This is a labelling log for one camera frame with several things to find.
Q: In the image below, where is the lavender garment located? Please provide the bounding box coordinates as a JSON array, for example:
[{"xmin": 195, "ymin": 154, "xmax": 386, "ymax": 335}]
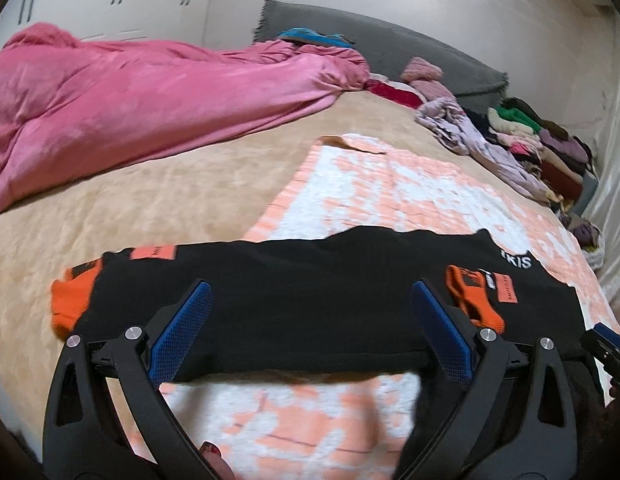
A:
[{"xmin": 415, "ymin": 97, "xmax": 556, "ymax": 203}]

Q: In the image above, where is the pink plush blanket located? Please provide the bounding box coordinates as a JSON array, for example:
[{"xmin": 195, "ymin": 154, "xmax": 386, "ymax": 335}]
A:
[{"xmin": 0, "ymin": 22, "xmax": 371, "ymax": 216}]

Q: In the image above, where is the pink knit garment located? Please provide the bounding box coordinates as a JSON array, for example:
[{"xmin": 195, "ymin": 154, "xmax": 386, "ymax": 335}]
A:
[{"xmin": 401, "ymin": 56, "xmax": 456, "ymax": 101}]

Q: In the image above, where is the beige bed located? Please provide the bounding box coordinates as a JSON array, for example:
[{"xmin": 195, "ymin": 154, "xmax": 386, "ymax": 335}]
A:
[{"xmin": 0, "ymin": 87, "xmax": 620, "ymax": 461}]

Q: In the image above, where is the person's left hand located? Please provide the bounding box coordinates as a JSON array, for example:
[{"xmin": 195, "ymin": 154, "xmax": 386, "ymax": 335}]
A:
[{"xmin": 200, "ymin": 441, "xmax": 236, "ymax": 480}]

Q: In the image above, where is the grey headboard cushion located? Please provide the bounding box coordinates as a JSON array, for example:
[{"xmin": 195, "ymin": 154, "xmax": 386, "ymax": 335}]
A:
[{"xmin": 251, "ymin": 0, "xmax": 508, "ymax": 111}]

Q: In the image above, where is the white satin curtain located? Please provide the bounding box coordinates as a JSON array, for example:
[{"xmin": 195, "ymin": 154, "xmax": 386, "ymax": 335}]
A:
[{"xmin": 575, "ymin": 10, "xmax": 620, "ymax": 341}]

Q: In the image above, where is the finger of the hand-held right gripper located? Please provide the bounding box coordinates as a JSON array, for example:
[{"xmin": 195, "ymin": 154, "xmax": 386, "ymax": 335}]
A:
[{"xmin": 581, "ymin": 324, "xmax": 620, "ymax": 391}]

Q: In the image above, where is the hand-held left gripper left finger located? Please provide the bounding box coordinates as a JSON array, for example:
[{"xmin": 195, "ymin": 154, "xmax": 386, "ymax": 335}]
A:
[{"xmin": 42, "ymin": 279, "xmax": 231, "ymax": 480}]

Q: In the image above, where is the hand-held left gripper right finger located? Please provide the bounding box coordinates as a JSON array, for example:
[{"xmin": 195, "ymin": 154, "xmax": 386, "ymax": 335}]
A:
[{"xmin": 397, "ymin": 279, "xmax": 578, "ymax": 480}]

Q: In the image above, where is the blue cloth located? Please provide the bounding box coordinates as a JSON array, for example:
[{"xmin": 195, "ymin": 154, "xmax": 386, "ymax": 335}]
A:
[{"xmin": 277, "ymin": 27, "xmax": 351, "ymax": 48}]

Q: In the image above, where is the peach and white patterned blanket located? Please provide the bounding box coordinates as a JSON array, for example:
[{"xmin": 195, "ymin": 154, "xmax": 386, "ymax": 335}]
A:
[{"xmin": 155, "ymin": 133, "xmax": 620, "ymax": 480}]

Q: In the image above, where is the small purple clothes heap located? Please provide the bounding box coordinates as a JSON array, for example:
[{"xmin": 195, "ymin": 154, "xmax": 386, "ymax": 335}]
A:
[{"xmin": 565, "ymin": 212, "xmax": 607, "ymax": 271}]

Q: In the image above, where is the pile of folded clothes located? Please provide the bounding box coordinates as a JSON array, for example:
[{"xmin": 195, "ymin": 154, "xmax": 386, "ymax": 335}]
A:
[{"xmin": 465, "ymin": 96, "xmax": 598, "ymax": 206}]

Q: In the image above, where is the red cloth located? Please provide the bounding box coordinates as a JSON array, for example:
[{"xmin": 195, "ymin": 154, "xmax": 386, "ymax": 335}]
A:
[{"xmin": 365, "ymin": 79, "xmax": 425, "ymax": 110}]

